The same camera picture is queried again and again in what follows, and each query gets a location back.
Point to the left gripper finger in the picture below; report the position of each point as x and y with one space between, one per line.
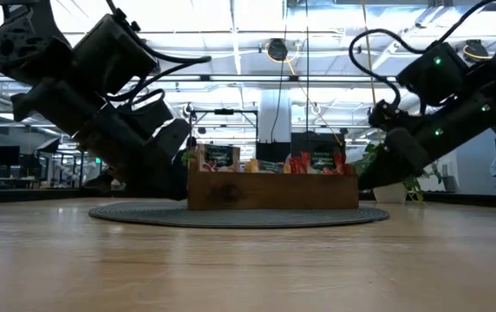
180 177

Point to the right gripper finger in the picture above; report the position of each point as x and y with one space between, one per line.
378 177

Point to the yellow mango tea packet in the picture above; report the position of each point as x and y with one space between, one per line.
267 167

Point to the brown wooden tea box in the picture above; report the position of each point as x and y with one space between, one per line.
272 190

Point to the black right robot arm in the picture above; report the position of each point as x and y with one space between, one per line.
469 99

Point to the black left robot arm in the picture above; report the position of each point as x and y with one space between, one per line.
79 65

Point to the small background green plant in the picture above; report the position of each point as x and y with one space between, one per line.
187 158

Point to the green plant in white pot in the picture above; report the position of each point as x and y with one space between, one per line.
413 184

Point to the round grey woven placemat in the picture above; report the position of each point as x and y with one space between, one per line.
239 216

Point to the black studio lamp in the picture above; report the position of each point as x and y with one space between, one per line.
49 145

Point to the long ceiling light strip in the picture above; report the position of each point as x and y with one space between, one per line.
252 78

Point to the black computer monitor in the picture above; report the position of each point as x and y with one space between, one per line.
4 155

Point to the black gantry frame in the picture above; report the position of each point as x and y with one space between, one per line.
224 111

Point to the black aluminium table frame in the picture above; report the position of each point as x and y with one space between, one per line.
14 196

